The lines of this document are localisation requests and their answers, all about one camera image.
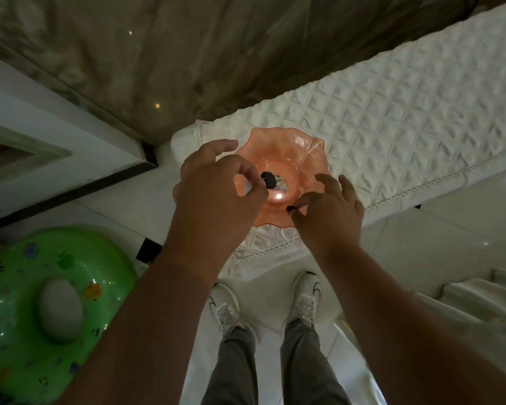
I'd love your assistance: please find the white quilted cloth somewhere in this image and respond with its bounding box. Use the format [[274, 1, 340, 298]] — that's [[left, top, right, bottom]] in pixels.
[[170, 0, 506, 283]]

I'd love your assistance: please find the person's left hand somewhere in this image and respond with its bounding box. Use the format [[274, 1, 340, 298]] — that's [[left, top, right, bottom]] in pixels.
[[164, 139, 270, 280]]

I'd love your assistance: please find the person's left grey trouser leg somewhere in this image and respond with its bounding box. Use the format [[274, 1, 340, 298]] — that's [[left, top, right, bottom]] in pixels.
[[200, 325, 259, 405]]

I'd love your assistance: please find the orange fluted glass bowl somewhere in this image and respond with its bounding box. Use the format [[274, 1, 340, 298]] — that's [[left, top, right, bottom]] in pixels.
[[231, 127, 332, 229]]

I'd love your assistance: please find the person's right grey trouser leg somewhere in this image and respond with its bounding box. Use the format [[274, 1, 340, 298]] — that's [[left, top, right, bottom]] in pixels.
[[280, 319, 351, 405]]

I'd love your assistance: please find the person's left white shoe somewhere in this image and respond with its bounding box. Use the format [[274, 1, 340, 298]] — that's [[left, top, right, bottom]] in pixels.
[[207, 282, 259, 343]]

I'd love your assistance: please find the person's left forearm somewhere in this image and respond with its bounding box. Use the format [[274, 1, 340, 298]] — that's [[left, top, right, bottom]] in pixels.
[[53, 249, 221, 405]]

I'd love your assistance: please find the green inflatable swim ring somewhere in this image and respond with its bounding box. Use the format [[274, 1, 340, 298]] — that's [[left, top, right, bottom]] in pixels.
[[0, 226, 138, 404]]

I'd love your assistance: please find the beige sheer curtain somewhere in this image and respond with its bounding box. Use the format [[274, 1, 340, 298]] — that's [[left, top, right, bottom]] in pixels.
[[0, 0, 506, 146]]

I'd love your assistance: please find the person's right hand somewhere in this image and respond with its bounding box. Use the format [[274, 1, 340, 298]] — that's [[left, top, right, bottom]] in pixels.
[[287, 173, 366, 260]]

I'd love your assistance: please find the white window frame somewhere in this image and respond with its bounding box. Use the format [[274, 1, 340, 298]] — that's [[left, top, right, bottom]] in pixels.
[[0, 50, 159, 233]]

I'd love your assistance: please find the white cushioned seat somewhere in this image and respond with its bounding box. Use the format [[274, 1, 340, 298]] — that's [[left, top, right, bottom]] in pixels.
[[334, 267, 506, 405]]

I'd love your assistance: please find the person's grey trouser leg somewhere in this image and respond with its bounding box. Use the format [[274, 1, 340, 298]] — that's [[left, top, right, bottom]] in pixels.
[[200, 325, 259, 405], [280, 319, 351, 405]]

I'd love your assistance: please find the person's right forearm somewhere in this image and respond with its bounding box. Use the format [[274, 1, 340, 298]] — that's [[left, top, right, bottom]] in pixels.
[[316, 245, 506, 405]]

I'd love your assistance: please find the person's white shoe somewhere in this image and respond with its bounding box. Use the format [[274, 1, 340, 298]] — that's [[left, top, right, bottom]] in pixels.
[[287, 271, 321, 329], [207, 282, 259, 343]]

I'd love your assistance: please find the person's right white shoe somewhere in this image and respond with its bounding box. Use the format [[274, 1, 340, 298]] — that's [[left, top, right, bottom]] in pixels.
[[287, 271, 321, 329]]

